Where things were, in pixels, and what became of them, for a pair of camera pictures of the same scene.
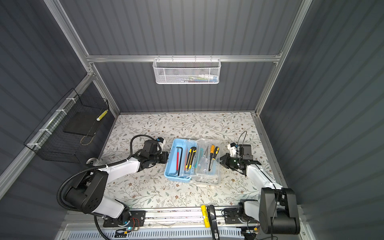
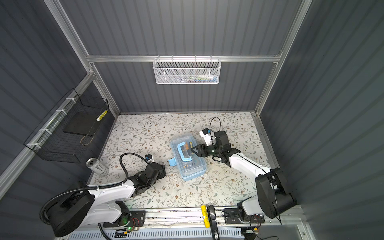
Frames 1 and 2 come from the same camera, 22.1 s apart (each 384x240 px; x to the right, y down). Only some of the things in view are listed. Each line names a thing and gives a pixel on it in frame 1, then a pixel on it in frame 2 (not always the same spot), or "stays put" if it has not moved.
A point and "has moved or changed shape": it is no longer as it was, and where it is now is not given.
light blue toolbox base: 181,162 has moved or changed shape
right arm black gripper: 226,162 -> 203,148
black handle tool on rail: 213,222 stays put
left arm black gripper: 165,157 -> 162,173
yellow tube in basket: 101,115 stays put
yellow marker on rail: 206,216 stays put
